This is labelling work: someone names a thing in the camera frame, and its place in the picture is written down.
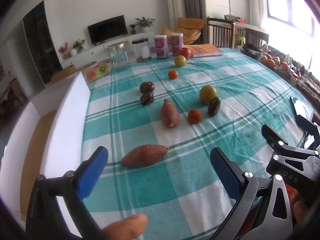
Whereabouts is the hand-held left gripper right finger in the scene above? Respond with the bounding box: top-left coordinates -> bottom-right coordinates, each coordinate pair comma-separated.
209,147 -> 293,240

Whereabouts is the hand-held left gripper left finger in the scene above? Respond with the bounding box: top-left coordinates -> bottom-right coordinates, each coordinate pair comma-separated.
26,146 -> 109,240

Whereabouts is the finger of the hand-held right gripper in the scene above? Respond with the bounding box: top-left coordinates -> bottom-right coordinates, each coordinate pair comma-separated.
289,96 -> 320,153
261,124 -> 288,153

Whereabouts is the large sweet potato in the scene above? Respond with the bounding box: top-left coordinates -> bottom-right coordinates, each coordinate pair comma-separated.
121,144 -> 169,167

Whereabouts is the dark brown water chestnut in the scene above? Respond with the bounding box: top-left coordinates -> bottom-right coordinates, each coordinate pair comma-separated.
140,92 -> 154,106
139,81 -> 155,94

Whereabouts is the person's right hand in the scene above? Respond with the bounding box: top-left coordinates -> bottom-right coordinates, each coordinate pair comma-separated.
291,192 -> 313,227

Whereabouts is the person's left hand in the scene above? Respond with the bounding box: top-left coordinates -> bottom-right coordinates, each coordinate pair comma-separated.
101,214 -> 148,240

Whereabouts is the teal checked tablecloth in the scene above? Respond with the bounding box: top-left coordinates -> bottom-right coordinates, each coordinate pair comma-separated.
81,46 -> 315,240

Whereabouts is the dark brown date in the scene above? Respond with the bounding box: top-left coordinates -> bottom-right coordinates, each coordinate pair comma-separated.
207,96 -> 222,117

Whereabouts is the pile of oranges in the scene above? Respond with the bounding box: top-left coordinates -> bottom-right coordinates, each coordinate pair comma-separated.
260,54 -> 291,72

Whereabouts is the small sweet potato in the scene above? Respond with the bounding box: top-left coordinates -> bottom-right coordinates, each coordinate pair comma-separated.
160,99 -> 180,128

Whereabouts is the green plastic stool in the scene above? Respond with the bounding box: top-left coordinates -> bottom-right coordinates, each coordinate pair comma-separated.
232,33 -> 247,50

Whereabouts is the wooden side table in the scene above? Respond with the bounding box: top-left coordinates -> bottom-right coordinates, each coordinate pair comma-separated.
230,21 -> 270,50

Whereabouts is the orange book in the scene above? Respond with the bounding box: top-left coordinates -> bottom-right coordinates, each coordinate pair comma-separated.
186,44 -> 224,58

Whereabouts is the dark wooden chair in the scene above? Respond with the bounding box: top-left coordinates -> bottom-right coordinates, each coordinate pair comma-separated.
207,17 -> 233,48

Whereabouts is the white television cabinet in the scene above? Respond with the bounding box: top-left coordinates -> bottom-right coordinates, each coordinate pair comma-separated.
61,35 -> 132,68

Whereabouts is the glass jar with gold lid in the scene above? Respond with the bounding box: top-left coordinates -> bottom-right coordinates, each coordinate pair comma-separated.
107,43 -> 129,67

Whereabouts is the red apple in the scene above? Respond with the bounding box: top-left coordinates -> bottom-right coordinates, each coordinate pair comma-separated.
177,47 -> 192,60

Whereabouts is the window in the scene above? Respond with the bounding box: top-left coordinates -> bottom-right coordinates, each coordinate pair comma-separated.
263,0 -> 316,37

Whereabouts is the red flower bouquet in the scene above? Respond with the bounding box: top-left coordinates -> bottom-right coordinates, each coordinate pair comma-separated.
58,42 -> 69,59

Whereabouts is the leafy green plant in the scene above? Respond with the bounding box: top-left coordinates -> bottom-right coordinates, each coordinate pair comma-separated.
72,39 -> 86,53

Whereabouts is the clear jar with black lid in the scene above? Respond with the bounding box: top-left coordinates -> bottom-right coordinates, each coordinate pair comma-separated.
132,38 -> 152,62

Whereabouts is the red label tin can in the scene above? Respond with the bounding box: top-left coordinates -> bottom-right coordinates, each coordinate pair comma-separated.
170,33 -> 184,56
154,35 -> 168,60

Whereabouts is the orange cushioned chair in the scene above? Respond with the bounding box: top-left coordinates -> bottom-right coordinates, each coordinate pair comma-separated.
161,17 -> 208,45

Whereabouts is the black display cabinet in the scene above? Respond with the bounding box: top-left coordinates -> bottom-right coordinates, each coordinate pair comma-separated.
22,1 -> 63,86

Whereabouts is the black television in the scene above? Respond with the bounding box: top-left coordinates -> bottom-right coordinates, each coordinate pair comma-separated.
87,15 -> 129,46

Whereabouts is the large green potted plant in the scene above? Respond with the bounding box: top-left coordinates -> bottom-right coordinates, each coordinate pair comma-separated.
135,17 -> 156,32

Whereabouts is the white standing air conditioner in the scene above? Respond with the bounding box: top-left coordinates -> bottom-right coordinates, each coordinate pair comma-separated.
164,0 -> 187,30

